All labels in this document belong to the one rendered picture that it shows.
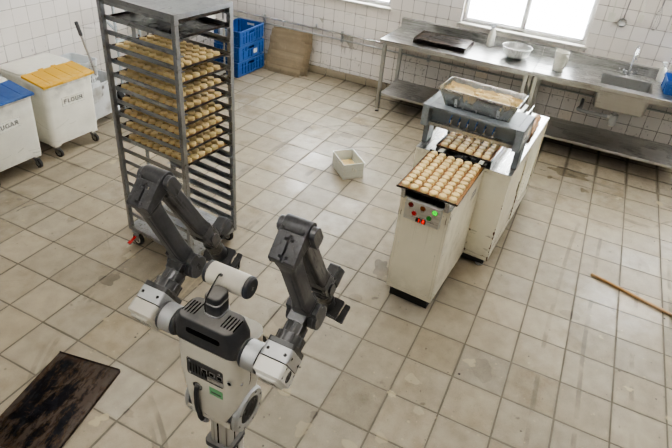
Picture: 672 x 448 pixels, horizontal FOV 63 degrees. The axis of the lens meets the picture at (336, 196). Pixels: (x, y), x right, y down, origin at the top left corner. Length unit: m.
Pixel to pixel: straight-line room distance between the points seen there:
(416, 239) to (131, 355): 1.89
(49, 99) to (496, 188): 3.85
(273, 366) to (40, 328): 2.54
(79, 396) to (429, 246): 2.21
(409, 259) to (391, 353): 0.62
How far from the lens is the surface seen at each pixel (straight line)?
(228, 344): 1.64
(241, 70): 7.56
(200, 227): 1.84
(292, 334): 1.63
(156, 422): 3.30
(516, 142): 3.89
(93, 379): 3.54
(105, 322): 3.86
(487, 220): 4.20
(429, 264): 3.69
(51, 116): 5.58
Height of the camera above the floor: 2.65
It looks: 32 degrees down
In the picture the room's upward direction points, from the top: 6 degrees clockwise
